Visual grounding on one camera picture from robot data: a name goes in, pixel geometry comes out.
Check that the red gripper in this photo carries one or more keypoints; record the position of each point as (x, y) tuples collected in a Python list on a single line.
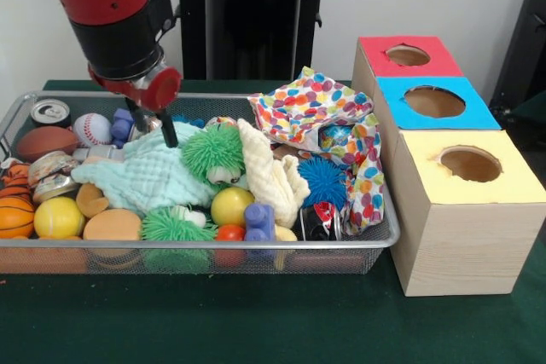
[(164, 89)]

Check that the shallow clear mesh bin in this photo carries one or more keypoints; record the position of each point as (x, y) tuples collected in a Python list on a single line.
[(332, 259)]

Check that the silver drink can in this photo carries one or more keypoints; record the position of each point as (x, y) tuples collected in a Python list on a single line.
[(50, 110)]

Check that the dark green side table cloth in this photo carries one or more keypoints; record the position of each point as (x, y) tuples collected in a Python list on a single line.
[(533, 110)]

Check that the white baseball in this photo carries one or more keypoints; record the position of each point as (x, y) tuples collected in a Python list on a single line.
[(91, 129)]

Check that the blue spiky ball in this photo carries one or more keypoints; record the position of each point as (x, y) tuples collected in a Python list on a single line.
[(322, 180)]

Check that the green spiky toy with eyes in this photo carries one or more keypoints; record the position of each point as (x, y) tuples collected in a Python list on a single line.
[(175, 225)]

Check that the wooden box with three holes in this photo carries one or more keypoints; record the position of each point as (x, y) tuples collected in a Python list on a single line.
[(469, 244)]

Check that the brown toy football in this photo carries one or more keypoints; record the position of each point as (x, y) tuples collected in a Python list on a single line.
[(47, 142)]

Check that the large polka dot cloth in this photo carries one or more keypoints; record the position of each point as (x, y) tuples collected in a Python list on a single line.
[(307, 104)]

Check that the black chair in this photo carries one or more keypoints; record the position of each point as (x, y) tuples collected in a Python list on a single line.
[(529, 40)]

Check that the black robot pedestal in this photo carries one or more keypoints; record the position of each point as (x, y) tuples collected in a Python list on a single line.
[(251, 19)]

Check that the green spiky ball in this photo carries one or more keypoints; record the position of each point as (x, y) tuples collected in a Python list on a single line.
[(213, 151)]

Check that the cream yellow cloth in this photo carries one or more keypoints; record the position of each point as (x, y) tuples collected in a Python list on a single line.
[(268, 168)]

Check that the orange toy basketball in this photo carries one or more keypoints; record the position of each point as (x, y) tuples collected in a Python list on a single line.
[(15, 217)]

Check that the yellow ball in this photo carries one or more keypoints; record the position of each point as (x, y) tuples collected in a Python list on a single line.
[(59, 217)]

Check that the mint green muslin cloth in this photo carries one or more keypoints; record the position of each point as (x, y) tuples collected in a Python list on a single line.
[(149, 172)]

